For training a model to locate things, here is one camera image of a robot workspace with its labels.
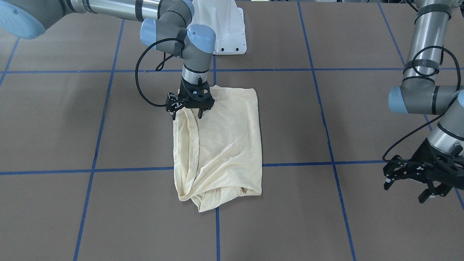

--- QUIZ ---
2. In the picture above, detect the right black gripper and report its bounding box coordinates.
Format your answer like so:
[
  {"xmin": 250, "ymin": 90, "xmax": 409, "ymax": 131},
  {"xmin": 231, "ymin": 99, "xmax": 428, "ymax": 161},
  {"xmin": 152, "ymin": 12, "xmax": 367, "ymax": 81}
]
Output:
[{"xmin": 171, "ymin": 79, "xmax": 215, "ymax": 121}]

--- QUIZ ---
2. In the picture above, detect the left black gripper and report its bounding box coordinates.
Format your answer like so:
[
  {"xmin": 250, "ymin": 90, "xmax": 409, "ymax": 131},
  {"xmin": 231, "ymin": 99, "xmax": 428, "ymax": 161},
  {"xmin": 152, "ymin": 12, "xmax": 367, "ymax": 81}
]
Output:
[{"xmin": 410, "ymin": 139, "xmax": 464, "ymax": 204}]

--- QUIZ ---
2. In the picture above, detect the cream long-sleeve printed shirt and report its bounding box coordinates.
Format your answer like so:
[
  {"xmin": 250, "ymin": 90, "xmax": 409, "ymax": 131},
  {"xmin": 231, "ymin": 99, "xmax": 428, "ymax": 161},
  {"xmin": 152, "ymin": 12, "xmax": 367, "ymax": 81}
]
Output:
[{"xmin": 173, "ymin": 85, "xmax": 262, "ymax": 213}]

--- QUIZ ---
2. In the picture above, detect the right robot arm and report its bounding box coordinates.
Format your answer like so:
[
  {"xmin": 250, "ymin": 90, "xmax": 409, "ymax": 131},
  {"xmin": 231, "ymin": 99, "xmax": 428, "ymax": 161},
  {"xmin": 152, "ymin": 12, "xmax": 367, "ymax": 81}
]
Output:
[{"xmin": 0, "ymin": 0, "xmax": 216, "ymax": 119}]

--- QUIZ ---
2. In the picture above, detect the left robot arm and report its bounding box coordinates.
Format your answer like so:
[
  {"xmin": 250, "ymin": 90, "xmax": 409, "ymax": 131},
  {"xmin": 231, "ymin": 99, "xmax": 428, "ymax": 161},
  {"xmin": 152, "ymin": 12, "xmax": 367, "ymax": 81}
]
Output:
[{"xmin": 382, "ymin": 0, "xmax": 464, "ymax": 203}]

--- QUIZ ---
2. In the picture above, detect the brown table mat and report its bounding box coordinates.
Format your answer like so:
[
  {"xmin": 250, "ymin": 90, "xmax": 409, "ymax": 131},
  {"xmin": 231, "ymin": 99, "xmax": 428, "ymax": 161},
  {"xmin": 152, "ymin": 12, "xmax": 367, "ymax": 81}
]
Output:
[{"xmin": 0, "ymin": 1, "xmax": 463, "ymax": 261}]

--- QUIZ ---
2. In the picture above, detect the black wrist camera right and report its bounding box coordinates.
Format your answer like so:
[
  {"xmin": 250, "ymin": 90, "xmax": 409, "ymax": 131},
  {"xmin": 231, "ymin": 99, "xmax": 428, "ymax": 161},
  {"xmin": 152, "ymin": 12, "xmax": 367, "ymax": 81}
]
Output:
[{"xmin": 166, "ymin": 92, "xmax": 187, "ymax": 113}]

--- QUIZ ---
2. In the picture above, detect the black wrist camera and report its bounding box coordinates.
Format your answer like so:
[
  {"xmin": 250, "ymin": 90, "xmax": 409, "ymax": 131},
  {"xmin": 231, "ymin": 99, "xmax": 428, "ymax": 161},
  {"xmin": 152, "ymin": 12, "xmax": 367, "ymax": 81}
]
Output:
[
  {"xmin": 166, "ymin": 92, "xmax": 187, "ymax": 113},
  {"xmin": 382, "ymin": 155, "xmax": 426, "ymax": 190}
]

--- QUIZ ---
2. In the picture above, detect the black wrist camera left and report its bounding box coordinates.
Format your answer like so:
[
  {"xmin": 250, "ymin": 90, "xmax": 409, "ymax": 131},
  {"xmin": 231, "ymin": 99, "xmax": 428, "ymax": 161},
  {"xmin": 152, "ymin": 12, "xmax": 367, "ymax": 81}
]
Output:
[{"xmin": 382, "ymin": 155, "xmax": 426, "ymax": 190}]

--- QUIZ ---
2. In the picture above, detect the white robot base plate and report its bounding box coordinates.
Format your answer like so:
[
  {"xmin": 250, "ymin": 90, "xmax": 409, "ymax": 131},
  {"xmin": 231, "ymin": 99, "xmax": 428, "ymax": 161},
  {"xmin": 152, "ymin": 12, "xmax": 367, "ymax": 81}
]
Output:
[{"xmin": 192, "ymin": 0, "xmax": 247, "ymax": 55}]

